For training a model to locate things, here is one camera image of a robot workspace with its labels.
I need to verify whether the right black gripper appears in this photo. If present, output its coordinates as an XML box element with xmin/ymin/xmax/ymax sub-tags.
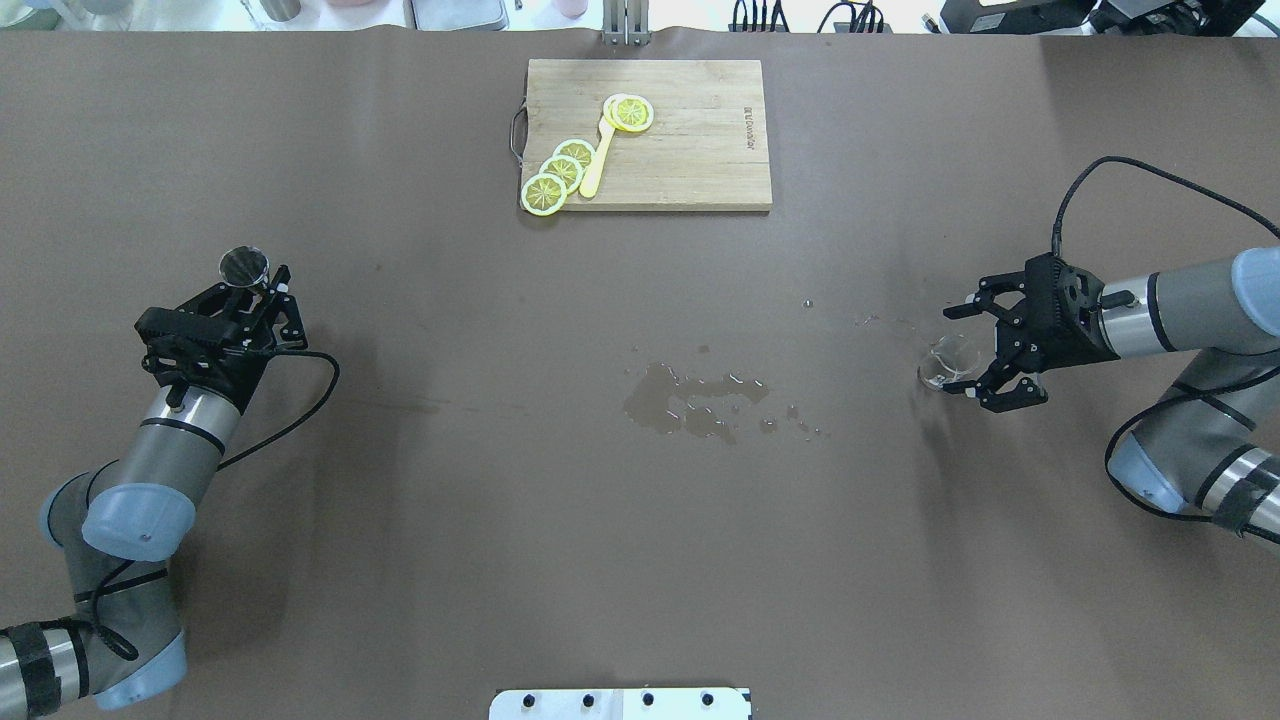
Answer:
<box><xmin>943</xmin><ymin>272</ymin><xmax>1119</xmax><ymax>413</ymax></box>

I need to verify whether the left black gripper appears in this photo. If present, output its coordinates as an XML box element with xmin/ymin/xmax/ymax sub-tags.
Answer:
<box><xmin>180</xmin><ymin>264</ymin><xmax>307</xmax><ymax>411</ymax></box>

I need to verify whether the steel measuring jigger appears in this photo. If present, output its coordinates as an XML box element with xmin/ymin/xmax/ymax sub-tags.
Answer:
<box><xmin>219</xmin><ymin>245</ymin><xmax>270</xmax><ymax>299</ymax></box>

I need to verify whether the small clear glass beaker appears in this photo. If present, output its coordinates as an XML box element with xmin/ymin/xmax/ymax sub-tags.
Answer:
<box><xmin>916</xmin><ymin>334</ymin><xmax>988</xmax><ymax>391</ymax></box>

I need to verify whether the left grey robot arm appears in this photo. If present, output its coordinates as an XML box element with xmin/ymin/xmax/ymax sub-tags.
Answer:
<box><xmin>3</xmin><ymin>266</ymin><xmax>307</xmax><ymax>719</ymax></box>

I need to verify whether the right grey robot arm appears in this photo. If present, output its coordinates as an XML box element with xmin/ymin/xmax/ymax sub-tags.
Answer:
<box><xmin>943</xmin><ymin>247</ymin><xmax>1279</xmax><ymax>546</ymax></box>

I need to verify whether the lemon slice front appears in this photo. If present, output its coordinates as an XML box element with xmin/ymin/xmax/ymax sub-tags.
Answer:
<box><xmin>518</xmin><ymin>173</ymin><xmax>570</xmax><ymax>217</ymax></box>

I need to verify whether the lemon slice middle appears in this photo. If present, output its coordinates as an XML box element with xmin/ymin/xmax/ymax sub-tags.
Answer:
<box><xmin>540</xmin><ymin>154</ymin><xmax>586</xmax><ymax>193</ymax></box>

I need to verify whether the yellow plastic spoon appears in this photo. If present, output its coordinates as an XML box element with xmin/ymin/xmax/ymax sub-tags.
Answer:
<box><xmin>579</xmin><ymin>111</ymin><xmax>617</xmax><ymax>199</ymax></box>

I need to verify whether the bamboo cutting board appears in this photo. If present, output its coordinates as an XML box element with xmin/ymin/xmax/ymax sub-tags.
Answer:
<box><xmin>521</xmin><ymin>59</ymin><xmax>773</xmax><ymax>213</ymax></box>

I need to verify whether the spilled liquid puddle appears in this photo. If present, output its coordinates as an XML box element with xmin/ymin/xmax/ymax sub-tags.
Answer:
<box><xmin>620</xmin><ymin>357</ymin><xmax>837</xmax><ymax>447</ymax></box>

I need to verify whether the lemon slice back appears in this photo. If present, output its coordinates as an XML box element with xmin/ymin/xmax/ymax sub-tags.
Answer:
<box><xmin>553</xmin><ymin>138</ymin><xmax>596</xmax><ymax>169</ymax></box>

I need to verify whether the lemon slice on spoon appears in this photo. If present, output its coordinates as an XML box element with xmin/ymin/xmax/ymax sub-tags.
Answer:
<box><xmin>603</xmin><ymin>94</ymin><xmax>655</xmax><ymax>133</ymax></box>

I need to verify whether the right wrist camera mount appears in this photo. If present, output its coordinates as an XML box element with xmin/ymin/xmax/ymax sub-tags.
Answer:
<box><xmin>1023</xmin><ymin>252</ymin><xmax>1138</xmax><ymax>327</ymax></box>

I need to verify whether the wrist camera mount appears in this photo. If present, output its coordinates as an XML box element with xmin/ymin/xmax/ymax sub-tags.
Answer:
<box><xmin>134</xmin><ymin>307</ymin><xmax>238</xmax><ymax>387</ymax></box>
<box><xmin>1023</xmin><ymin>252</ymin><xmax>1138</xmax><ymax>327</ymax></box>

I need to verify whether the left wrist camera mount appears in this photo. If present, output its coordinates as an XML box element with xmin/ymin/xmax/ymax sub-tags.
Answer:
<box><xmin>134</xmin><ymin>307</ymin><xmax>238</xmax><ymax>387</ymax></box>

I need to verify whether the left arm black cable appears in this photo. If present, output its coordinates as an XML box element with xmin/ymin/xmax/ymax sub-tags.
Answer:
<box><xmin>76</xmin><ymin>345</ymin><xmax>340</xmax><ymax>661</ymax></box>

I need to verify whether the aluminium frame post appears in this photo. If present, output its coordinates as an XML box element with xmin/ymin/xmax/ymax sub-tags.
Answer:
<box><xmin>602</xmin><ymin>0</ymin><xmax>652</xmax><ymax>47</ymax></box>

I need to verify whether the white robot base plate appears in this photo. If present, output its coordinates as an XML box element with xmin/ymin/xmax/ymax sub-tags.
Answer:
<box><xmin>488</xmin><ymin>687</ymin><xmax>754</xmax><ymax>719</ymax></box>

